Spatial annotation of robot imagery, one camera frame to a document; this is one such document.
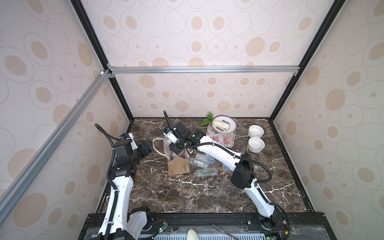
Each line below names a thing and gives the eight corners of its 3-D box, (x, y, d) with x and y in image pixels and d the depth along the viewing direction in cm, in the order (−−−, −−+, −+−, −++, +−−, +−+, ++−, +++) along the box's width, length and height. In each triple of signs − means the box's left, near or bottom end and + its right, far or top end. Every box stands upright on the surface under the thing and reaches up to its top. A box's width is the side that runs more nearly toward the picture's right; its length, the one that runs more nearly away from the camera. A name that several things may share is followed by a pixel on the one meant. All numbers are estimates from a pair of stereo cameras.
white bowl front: (248, 152, 102) (250, 149, 99) (245, 141, 109) (247, 137, 105) (264, 152, 102) (267, 149, 99) (260, 141, 109) (262, 137, 105)
